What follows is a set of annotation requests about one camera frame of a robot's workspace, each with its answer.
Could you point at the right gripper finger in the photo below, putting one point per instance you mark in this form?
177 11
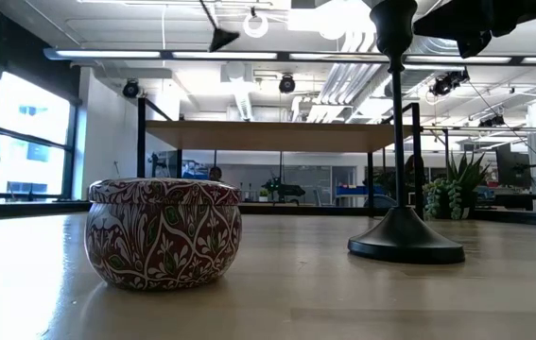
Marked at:
437 23

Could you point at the black metal candlestick holder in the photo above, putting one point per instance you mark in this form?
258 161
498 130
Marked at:
402 236
222 39

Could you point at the maroon patterned candle tin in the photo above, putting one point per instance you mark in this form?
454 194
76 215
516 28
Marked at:
163 236

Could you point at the black background robot arm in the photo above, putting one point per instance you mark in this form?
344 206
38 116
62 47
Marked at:
284 189

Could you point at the black ceiling track light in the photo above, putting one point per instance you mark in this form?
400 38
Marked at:
447 82
492 121

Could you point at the black computer monitor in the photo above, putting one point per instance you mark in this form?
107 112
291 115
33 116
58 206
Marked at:
513 165

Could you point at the green artificial potted plant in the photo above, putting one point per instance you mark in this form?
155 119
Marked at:
456 189

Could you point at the blue storage box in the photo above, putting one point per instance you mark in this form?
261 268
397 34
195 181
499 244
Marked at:
352 191

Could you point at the wooden shelf riser black legs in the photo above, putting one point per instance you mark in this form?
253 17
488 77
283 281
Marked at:
272 137

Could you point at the small green desk plant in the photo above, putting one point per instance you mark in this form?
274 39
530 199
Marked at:
263 193

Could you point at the person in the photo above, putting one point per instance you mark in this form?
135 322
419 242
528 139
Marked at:
215 173

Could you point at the long ceiling light strip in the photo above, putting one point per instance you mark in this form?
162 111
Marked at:
107 54

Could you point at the large office window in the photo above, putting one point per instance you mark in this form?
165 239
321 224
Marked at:
26 141

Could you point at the silver ceiling duct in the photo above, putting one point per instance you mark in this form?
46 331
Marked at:
433 47

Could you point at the black round ceiling camera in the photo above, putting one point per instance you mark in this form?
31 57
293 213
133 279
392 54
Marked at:
287 84
130 89

